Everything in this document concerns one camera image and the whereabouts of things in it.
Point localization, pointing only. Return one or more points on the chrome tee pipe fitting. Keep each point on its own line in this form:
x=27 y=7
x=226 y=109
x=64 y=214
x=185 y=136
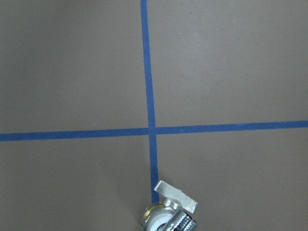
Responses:
x=181 y=221

